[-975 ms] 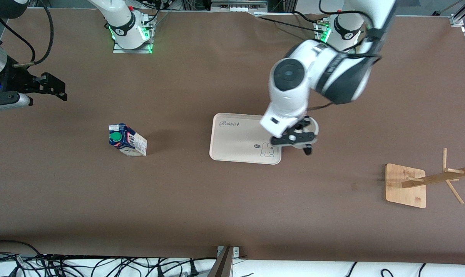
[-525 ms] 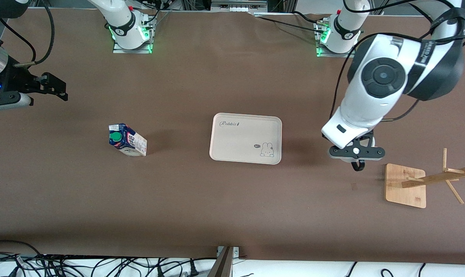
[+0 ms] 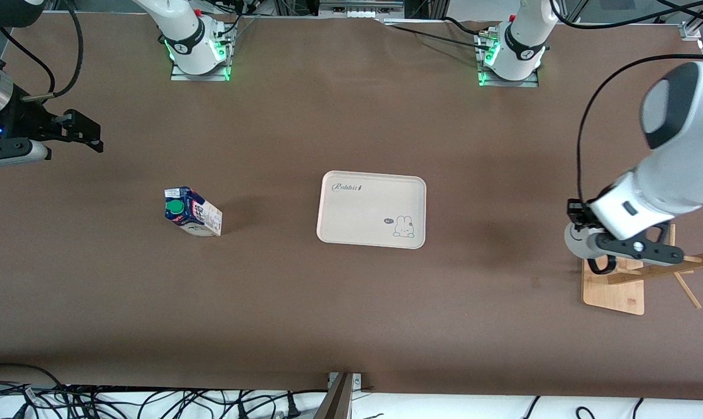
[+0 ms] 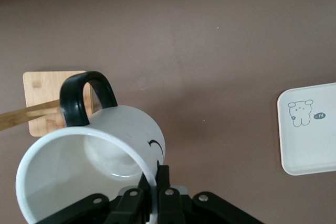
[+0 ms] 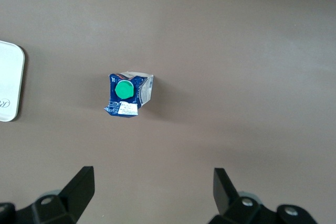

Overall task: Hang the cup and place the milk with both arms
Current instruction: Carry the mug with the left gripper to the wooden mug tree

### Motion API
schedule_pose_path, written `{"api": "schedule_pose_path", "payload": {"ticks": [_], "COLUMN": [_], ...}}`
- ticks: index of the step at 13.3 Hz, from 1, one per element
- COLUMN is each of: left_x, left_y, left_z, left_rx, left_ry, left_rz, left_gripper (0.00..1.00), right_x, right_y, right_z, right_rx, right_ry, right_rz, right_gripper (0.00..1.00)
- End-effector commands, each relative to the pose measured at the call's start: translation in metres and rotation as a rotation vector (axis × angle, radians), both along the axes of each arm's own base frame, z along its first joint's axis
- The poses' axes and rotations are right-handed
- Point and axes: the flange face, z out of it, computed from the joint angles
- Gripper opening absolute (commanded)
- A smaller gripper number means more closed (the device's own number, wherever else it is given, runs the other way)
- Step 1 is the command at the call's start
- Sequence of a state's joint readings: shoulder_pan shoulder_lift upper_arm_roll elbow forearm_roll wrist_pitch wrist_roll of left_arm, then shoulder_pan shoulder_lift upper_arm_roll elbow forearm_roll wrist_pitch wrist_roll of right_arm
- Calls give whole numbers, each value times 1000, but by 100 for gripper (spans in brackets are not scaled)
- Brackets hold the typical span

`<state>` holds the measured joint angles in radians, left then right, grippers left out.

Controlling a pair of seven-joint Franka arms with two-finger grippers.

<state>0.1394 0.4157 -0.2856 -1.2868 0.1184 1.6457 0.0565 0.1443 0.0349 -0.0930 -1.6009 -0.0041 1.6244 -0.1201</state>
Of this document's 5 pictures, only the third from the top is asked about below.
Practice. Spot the metal mount post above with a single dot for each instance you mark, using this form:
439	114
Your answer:
340	401

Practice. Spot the black power plug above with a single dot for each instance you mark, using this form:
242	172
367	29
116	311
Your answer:
290	407

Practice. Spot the blue white milk carton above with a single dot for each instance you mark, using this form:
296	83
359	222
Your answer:
203	218

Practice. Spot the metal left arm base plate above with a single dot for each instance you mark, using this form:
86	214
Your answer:
508	84

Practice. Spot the aluminium corner bracket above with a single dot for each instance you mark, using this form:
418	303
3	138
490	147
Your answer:
690	30

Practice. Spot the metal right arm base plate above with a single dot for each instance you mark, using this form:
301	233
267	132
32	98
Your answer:
200	77

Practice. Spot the white power strip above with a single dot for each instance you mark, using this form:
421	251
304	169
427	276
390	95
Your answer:
357	10

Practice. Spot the cream rabbit print tray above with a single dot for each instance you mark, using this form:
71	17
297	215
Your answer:
357	215

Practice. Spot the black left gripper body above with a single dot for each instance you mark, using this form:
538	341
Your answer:
576	212

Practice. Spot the wooden mug rack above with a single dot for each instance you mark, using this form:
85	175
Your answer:
613	297

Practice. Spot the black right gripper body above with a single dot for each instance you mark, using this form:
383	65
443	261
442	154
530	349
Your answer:
21	120

